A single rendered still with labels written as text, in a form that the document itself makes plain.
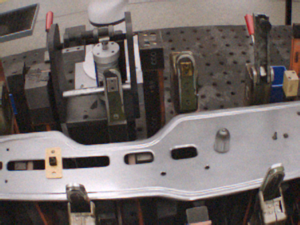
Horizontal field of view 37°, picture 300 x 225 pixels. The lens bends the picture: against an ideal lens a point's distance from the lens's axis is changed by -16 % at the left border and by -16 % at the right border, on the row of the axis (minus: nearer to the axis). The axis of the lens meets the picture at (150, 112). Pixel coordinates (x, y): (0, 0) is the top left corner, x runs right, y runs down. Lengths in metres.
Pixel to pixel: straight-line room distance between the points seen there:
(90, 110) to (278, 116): 0.43
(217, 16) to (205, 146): 2.26
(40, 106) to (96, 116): 0.14
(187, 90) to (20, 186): 0.43
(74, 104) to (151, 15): 2.08
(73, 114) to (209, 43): 0.75
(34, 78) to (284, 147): 0.57
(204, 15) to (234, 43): 1.45
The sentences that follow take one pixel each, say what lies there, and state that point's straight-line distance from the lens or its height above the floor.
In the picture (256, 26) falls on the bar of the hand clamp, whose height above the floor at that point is 1.19.
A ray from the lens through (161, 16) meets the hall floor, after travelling 3.19.
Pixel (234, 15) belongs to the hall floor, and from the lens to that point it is 3.26.
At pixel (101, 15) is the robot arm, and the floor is 1.02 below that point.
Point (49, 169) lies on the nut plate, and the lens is 1.00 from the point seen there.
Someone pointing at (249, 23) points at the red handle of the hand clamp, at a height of 1.14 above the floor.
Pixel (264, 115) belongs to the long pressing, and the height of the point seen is 1.00.
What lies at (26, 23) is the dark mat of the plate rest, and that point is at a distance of 1.16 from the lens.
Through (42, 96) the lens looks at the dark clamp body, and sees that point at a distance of 1.09.
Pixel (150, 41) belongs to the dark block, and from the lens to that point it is 1.07.
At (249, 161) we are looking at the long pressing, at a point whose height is 1.00.
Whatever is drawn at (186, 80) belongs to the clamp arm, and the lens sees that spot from 1.07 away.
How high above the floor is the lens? 1.75
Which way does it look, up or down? 44 degrees down
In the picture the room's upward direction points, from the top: 4 degrees counter-clockwise
